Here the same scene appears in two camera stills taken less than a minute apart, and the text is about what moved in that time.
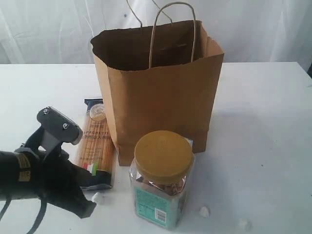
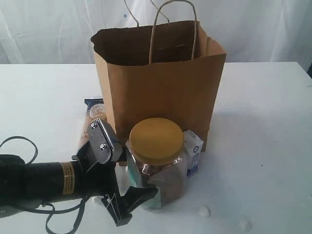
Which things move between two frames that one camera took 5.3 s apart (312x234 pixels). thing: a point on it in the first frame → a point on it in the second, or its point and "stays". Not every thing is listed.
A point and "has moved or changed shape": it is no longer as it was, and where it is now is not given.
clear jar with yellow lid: (163, 162) has moved or changed shape
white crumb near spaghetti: (98, 198) stays
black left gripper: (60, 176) → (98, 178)
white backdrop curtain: (59, 31) stays
